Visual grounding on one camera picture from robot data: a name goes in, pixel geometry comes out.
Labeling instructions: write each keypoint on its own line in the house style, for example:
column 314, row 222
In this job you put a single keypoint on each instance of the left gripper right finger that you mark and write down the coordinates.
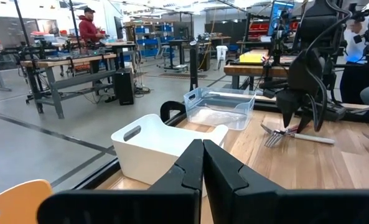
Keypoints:
column 265, row 205

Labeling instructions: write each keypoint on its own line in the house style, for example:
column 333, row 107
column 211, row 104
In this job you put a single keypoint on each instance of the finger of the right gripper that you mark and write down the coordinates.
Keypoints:
column 288, row 107
column 305, row 118

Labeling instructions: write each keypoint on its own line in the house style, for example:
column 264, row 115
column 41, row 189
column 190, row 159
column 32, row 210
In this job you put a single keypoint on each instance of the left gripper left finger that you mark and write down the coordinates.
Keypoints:
column 159, row 205

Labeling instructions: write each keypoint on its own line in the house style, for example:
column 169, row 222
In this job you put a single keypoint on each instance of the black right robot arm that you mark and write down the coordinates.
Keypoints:
column 318, row 25

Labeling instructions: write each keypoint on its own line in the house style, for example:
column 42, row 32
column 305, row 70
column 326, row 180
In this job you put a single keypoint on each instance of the wooden background table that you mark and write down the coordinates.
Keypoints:
column 249, row 70

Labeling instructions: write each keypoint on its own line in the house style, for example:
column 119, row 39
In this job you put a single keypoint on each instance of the yellow box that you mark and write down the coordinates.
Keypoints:
column 252, row 58

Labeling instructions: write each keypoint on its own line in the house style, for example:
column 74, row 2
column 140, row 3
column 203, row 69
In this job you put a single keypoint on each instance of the white plastic bin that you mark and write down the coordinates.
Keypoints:
column 153, row 146

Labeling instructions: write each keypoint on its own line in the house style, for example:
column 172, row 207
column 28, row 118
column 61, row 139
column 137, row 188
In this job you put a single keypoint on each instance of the person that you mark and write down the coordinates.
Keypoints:
column 358, row 46
column 87, row 29

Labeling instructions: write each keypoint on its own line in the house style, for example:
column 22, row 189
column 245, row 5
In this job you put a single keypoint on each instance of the clear plastic bin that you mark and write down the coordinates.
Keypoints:
column 221, row 116

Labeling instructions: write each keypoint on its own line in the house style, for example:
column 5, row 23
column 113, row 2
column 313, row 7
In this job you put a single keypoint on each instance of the blue-screen monitor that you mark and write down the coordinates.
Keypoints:
column 279, row 15

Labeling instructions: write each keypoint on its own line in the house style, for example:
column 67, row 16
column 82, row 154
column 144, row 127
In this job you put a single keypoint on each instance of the white waste bin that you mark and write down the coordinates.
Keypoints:
column 221, row 53

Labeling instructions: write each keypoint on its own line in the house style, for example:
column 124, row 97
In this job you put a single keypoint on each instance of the black clamp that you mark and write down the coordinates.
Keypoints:
column 171, row 105

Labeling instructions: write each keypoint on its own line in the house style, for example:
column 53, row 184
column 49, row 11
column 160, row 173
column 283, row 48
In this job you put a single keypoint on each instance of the black computer tower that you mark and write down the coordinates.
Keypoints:
column 124, row 87

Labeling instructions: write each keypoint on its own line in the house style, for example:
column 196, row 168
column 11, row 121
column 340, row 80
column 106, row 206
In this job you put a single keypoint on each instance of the yellow plastic bin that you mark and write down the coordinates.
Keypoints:
column 16, row 202

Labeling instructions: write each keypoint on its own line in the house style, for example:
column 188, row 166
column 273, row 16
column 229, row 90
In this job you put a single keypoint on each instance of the blue bin shelving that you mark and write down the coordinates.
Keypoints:
column 150, row 42

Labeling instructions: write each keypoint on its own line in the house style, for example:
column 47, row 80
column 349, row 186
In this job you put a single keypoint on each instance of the grey workbench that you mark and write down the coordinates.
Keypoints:
column 69, row 60

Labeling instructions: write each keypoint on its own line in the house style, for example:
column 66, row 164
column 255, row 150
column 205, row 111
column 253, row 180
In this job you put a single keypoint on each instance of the black computer monitor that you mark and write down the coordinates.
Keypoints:
column 119, row 28

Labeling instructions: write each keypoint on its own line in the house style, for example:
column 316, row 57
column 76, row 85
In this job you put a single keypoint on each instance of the black post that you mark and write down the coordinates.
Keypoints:
column 193, row 65

